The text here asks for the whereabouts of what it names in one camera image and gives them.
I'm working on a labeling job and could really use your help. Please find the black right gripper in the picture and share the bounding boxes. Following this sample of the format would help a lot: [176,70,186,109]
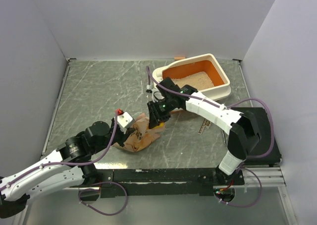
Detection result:
[147,97,174,130]

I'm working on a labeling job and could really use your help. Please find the yellow litter scoop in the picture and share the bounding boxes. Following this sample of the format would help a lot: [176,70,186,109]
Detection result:
[148,122,165,129]

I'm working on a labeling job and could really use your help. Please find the pink cat litter bag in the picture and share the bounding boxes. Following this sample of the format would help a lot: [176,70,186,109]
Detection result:
[112,113,165,153]

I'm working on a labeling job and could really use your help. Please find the white orange litter box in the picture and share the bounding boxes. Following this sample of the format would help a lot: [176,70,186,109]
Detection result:
[152,54,231,101]

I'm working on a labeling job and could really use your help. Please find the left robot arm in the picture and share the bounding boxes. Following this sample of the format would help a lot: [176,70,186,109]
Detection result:
[0,121,134,219]

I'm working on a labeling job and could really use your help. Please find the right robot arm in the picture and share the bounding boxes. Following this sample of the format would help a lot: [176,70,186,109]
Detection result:
[147,77,261,185]

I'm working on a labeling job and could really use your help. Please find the beige cat litter pile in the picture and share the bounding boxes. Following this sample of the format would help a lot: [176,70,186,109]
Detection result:
[172,72,214,91]

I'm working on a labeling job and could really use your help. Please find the orange tape piece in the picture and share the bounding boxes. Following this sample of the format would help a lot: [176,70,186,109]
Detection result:
[174,56,186,61]

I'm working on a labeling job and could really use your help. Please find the black case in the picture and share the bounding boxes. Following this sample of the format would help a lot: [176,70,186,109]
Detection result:
[227,107,282,167]

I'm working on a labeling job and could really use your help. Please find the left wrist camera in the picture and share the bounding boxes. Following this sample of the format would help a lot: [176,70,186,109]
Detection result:
[116,109,135,133]

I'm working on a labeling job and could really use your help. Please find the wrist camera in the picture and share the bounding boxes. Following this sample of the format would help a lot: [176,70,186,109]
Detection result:
[116,109,135,133]
[146,84,164,102]

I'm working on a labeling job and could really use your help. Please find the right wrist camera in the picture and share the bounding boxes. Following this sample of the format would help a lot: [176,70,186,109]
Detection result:
[146,84,164,102]

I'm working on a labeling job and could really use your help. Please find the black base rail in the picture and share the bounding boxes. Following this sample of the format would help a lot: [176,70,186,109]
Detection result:
[74,167,245,200]

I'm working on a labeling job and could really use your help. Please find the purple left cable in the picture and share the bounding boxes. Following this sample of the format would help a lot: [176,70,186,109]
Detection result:
[0,114,128,216]

